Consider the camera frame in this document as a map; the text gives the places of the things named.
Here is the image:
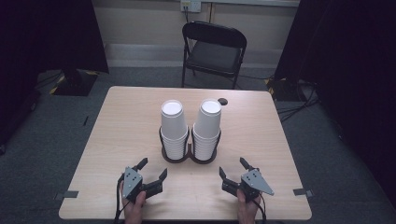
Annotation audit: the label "black stand base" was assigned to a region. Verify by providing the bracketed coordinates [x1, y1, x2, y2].
[265, 77, 307, 103]
[49, 68, 99, 97]

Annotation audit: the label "black folding chair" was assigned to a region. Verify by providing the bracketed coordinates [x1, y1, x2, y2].
[181, 21, 248, 91]

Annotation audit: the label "black curtain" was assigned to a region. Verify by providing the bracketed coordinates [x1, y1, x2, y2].
[0, 0, 110, 153]
[274, 0, 396, 206]

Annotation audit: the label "white paper cup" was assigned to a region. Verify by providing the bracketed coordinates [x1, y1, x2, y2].
[193, 98, 223, 140]

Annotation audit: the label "right hand-held gripper black cable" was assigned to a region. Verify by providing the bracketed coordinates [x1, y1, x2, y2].
[251, 191, 268, 224]

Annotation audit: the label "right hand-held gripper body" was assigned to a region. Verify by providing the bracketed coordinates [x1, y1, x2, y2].
[221, 169, 275, 203]

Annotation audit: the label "hand-held gripper black cable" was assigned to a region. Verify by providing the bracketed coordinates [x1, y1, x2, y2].
[113, 174, 126, 224]
[251, 191, 268, 224]

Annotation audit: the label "white wall outlet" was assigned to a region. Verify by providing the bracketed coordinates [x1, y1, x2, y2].
[180, 0, 203, 14]

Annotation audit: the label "black floor cables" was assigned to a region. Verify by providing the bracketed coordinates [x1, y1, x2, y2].
[276, 79, 321, 123]

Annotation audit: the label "black double cup holder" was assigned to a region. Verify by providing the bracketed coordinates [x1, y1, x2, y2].
[158, 124, 222, 165]

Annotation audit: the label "left hand-held gripper black cable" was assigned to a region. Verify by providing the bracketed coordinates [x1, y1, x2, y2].
[113, 174, 126, 224]

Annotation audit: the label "person's right hand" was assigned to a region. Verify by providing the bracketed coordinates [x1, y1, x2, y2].
[236, 189, 262, 220]

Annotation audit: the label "person's left hand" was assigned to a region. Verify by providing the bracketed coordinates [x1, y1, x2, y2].
[120, 182, 148, 220]

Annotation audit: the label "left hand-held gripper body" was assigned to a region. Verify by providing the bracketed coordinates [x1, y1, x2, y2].
[118, 166, 164, 204]

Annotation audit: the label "grey tape strip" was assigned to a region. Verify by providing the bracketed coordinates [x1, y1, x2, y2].
[292, 188, 315, 199]
[54, 189, 79, 201]

